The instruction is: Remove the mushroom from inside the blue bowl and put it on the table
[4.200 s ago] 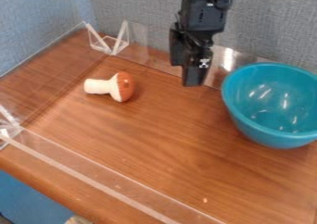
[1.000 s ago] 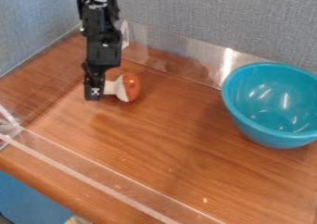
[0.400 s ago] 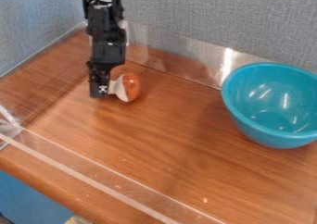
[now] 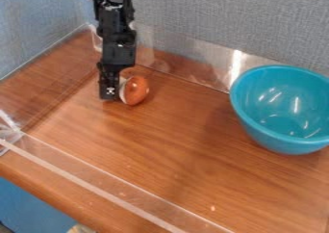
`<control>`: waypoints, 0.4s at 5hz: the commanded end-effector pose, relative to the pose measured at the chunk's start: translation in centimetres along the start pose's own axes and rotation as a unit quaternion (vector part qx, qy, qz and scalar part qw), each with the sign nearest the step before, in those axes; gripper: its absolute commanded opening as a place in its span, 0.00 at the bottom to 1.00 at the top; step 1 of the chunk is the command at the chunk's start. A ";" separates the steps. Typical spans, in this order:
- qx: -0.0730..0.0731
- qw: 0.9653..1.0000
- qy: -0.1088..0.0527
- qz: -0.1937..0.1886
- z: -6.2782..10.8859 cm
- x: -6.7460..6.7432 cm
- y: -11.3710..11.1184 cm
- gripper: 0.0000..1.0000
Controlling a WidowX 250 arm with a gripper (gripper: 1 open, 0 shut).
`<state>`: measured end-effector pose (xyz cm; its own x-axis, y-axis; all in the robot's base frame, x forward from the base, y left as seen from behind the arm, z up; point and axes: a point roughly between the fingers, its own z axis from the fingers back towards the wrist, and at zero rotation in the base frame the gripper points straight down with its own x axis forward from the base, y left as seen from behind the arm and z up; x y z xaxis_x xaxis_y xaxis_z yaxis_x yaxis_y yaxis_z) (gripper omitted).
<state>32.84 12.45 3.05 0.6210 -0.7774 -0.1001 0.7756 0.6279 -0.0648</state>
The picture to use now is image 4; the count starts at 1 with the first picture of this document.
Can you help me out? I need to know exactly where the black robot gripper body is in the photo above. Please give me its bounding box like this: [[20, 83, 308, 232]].
[[94, 9, 139, 87]]

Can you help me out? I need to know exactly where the clear acrylic barrier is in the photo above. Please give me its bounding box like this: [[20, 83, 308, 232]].
[[0, 22, 87, 81], [0, 136, 234, 233], [127, 19, 329, 95]]

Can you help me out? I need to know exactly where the clear acrylic back barrier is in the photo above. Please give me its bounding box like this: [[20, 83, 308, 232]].
[[127, 19, 329, 95]]

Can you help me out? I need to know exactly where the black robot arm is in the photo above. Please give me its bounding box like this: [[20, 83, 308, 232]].
[[93, 0, 137, 100]]

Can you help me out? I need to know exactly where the clear acrylic left barrier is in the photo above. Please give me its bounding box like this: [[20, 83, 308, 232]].
[[0, 22, 87, 81]]

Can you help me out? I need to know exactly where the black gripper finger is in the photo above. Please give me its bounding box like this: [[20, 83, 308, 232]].
[[99, 75, 119, 100]]

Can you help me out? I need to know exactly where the white brown toy mushroom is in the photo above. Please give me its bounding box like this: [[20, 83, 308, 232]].
[[119, 75, 149, 106]]

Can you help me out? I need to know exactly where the clear acrylic front barrier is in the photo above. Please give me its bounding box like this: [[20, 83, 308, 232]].
[[0, 136, 234, 233]]

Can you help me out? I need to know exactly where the clear acrylic left bracket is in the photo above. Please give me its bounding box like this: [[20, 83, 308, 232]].
[[0, 110, 22, 157]]

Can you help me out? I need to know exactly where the blue plastic bowl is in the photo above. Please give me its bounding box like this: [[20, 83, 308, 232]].
[[229, 65, 329, 155]]

